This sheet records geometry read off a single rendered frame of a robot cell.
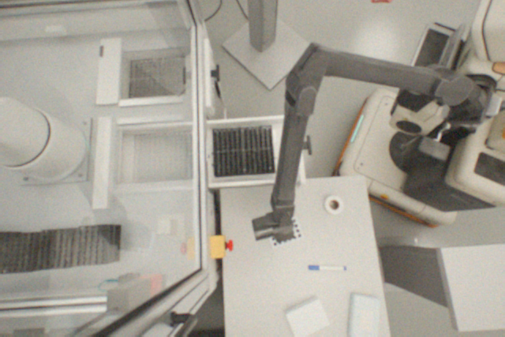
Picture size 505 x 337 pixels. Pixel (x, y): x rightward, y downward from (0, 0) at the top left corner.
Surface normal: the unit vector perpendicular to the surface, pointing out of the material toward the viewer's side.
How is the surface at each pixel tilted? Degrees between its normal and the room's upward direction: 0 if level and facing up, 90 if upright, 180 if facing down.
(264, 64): 3
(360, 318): 0
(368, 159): 0
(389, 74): 46
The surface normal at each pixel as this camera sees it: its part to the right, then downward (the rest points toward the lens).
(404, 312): -0.03, -0.25
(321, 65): 0.18, 0.53
